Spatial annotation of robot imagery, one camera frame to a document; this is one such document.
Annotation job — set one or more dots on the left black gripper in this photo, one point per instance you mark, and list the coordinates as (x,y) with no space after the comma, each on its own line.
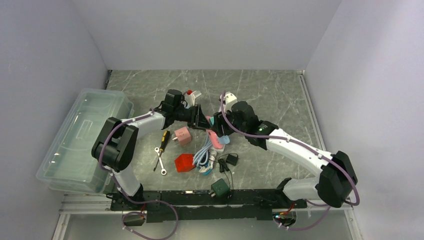
(198,119)

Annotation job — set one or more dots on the light blue charger plug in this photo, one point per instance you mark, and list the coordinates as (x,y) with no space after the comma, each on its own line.
(224,140)

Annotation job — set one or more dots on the pink triangular power strip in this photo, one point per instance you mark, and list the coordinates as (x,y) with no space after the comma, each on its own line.
(214,139)

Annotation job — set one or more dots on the clear plastic storage bin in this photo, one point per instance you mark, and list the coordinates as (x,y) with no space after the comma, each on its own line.
(68,165)

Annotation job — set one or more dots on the pink socket adapter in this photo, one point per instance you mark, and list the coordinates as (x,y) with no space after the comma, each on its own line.
(182,136)

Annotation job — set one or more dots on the teal blue plug adapter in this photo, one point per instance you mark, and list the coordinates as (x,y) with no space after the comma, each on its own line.
(205,169)

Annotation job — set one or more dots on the silver ratchet wrench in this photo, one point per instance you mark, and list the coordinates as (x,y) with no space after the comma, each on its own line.
(159,162)

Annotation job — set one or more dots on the dark green cube socket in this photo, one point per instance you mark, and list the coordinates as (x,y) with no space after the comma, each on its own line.
(219,189)

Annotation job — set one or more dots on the black charger with thin cable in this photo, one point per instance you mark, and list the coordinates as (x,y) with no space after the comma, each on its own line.
(224,162)

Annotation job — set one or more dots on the white multicolour power strip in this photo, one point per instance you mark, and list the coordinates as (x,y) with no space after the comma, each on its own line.
(220,150)

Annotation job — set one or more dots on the red cube socket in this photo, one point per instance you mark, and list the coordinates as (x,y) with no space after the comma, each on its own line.
(184,163)

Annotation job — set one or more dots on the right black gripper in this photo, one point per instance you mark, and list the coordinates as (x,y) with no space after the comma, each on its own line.
(219,119)

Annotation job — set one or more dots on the black yellow screwdriver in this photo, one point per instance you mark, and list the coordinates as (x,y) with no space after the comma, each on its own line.
(165,140)

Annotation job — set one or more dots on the black aluminium base frame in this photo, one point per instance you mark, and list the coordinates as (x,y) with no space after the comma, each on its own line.
(184,205)

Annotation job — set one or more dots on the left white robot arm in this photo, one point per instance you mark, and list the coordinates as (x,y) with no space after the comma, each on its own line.
(115,145)

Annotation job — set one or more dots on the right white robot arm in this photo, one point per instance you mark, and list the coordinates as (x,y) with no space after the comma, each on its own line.
(334,179)

